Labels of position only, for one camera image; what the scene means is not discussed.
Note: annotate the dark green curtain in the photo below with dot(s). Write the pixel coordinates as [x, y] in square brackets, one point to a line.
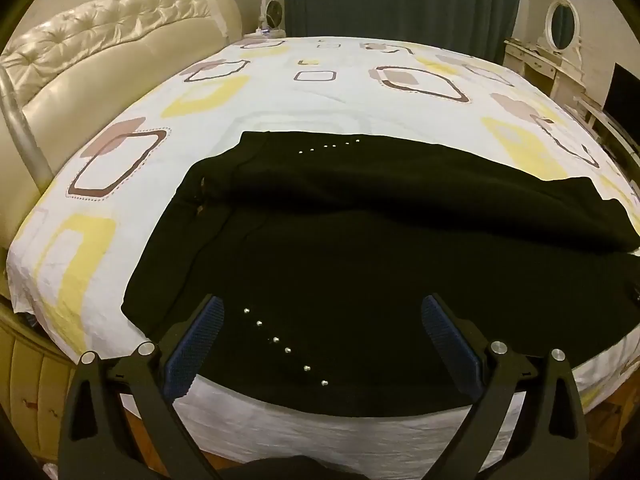
[473, 27]

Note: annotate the small white desk fan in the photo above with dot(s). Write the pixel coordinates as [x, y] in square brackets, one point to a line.
[270, 19]

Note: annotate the white dressing table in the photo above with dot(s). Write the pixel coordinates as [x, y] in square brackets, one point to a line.
[547, 71]

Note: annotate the white tv console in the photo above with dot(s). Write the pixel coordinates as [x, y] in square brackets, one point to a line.
[596, 120]

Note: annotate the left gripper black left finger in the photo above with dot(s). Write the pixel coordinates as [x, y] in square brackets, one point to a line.
[96, 441]

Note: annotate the white oval vanity mirror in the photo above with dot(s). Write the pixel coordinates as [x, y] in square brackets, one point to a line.
[562, 27]

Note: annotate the cream tufted leather headboard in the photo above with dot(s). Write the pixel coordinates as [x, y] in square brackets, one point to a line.
[78, 70]

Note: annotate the black studded pants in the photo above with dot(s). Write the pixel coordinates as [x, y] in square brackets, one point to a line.
[324, 250]

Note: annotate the black flat television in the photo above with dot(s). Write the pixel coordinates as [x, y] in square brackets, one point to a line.
[622, 102]

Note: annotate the patterned white bed sheet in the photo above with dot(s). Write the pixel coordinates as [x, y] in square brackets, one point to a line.
[70, 251]

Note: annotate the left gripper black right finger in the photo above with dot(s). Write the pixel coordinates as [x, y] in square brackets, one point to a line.
[549, 440]

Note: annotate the cream wooden bed frame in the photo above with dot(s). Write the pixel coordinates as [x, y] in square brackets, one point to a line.
[35, 378]

